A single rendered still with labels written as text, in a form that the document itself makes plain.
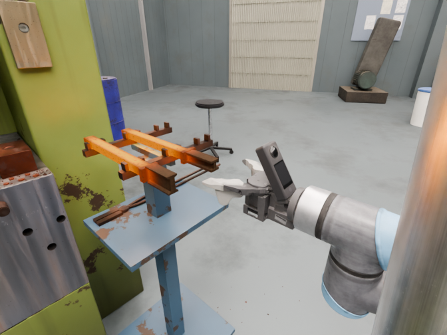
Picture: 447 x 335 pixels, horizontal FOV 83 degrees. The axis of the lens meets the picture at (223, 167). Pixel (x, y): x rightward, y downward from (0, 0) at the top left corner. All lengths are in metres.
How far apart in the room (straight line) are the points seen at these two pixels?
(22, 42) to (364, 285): 1.03
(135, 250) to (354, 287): 0.56
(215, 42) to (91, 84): 7.65
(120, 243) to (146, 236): 0.08
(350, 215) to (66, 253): 0.85
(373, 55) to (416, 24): 1.25
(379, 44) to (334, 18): 1.36
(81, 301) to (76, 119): 0.66
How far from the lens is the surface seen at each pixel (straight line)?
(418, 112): 5.39
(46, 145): 1.06
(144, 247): 0.80
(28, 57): 0.99
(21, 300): 1.07
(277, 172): 0.50
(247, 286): 1.60
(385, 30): 7.63
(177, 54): 9.14
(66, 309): 1.16
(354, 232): 0.46
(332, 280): 0.54
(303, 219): 0.48
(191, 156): 0.65
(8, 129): 1.38
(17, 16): 1.00
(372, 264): 0.49
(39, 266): 1.01
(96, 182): 1.15
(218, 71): 8.59
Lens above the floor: 1.25
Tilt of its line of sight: 26 degrees down
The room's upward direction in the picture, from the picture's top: straight up
